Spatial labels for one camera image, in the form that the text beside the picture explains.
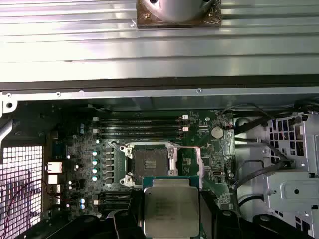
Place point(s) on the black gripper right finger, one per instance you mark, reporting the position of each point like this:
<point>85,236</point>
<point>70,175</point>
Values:
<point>211,221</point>

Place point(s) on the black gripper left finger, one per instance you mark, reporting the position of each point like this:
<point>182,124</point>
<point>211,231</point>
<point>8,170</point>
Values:
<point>135,219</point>

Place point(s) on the silver square CPU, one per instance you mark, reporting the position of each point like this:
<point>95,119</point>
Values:
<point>172,206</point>

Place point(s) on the metal socket cover frame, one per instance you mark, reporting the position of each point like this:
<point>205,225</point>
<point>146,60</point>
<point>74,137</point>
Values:
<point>200,161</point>

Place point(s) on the black RAM slot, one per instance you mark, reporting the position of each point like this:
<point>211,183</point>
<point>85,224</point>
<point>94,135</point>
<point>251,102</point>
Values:
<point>113,202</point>
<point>114,194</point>
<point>112,206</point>
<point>139,137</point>
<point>139,121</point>
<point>139,126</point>
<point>139,132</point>
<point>114,198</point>

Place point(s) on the CPU socket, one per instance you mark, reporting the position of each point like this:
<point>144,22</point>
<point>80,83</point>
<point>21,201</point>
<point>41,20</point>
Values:
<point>147,161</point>

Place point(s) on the silver round capacitor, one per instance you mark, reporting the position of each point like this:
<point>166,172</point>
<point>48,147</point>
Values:
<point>94,153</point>
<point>94,178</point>
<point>94,170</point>
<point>94,162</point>

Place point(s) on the green motherboard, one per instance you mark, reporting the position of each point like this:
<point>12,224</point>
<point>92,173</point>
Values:
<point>219,152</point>

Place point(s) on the round coin battery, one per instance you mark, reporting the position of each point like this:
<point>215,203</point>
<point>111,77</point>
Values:
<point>217,132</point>

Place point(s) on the silver metal drive cage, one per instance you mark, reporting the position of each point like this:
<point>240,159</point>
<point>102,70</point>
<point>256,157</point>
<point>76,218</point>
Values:
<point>294,184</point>

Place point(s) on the silver rear port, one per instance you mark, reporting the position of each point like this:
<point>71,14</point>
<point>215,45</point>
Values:
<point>54,179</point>

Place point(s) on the silver network port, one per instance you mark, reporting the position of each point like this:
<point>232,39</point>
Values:
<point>54,167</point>

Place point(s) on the black PC case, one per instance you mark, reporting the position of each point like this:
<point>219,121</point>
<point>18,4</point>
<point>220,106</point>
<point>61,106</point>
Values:
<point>149,100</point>

